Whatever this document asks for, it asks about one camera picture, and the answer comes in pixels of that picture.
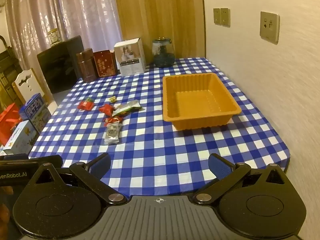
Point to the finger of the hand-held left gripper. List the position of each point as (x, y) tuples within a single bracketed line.
[(47, 161)]

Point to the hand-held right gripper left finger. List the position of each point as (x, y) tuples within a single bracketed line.
[(100, 163)]

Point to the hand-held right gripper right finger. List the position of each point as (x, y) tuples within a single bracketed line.
[(220, 166)]

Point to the clear silver snack packet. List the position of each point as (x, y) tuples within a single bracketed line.
[(112, 133)]

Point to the red snack packet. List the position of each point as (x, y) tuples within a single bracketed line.
[(86, 105), (106, 109), (112, 120)]

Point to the green white snack packet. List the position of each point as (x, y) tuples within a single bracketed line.
[(127, 107)]

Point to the small yellow candy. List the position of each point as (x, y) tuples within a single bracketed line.
[(113, 99)]

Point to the orange plastic tray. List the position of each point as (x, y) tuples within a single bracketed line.
[(200, 100)]

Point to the light blue box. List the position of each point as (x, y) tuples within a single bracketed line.
[(21, 137)]

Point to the blue carton box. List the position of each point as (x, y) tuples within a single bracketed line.
[(35, 112)]

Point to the red paper bag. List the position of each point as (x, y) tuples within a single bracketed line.
[(8, 123)]

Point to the blue white checked tablecloth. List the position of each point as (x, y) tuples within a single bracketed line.
[(150, 135)]

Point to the black glossy cabinet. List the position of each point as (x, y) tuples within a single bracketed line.
[(60, 63)]

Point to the brown cylindrical canister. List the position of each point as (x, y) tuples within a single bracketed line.
[(86, 66)]

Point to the dark red patterned box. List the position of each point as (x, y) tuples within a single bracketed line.
[(105, 63)]

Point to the white product box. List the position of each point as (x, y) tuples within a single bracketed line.
[(130, 56)]

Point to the yellow label jar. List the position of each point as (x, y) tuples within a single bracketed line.
[(54, 37)]

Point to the glass jar with dark lid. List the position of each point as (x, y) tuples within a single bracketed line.
[(163, 53)]

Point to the sheer white curtain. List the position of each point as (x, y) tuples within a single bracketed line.
[(75, 12)]

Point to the tan curtain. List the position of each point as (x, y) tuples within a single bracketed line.
[(157, 17)]

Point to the large beige wall socket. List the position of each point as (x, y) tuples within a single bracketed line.
[(269, 27)]

